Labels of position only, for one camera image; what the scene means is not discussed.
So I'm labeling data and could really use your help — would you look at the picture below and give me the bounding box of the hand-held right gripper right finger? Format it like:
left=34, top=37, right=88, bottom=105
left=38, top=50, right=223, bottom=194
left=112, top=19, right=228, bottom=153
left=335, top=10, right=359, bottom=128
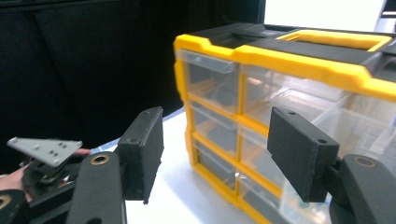
left=266, top=105, right=341, bottom=203

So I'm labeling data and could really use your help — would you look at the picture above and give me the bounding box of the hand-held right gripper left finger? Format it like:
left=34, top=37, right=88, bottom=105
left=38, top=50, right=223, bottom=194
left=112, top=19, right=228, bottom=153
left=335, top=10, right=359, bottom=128
left=117, top=105, right=165, bottom=205

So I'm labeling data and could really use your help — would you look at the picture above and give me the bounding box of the clear plastic organizer drawer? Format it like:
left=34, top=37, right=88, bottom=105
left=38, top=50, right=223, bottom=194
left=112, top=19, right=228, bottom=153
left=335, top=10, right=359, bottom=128
left=270, top=71, right=396, bottom=176

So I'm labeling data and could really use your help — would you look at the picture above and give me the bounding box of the yellow black organizer cabinet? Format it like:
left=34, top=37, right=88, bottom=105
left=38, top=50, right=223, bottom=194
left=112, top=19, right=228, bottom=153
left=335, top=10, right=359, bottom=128
left=173, top=22, right=396, bottom=224

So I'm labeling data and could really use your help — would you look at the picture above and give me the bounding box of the group of clear drawers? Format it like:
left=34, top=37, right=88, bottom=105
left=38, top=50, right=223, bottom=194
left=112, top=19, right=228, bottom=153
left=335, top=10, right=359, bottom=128
left=177, top=49, right=331, bottom=224

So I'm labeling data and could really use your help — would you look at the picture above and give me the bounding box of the black curtain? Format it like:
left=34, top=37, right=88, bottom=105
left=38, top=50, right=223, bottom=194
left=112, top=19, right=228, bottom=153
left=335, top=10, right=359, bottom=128
left=0, top=0, right=266, bottom=174

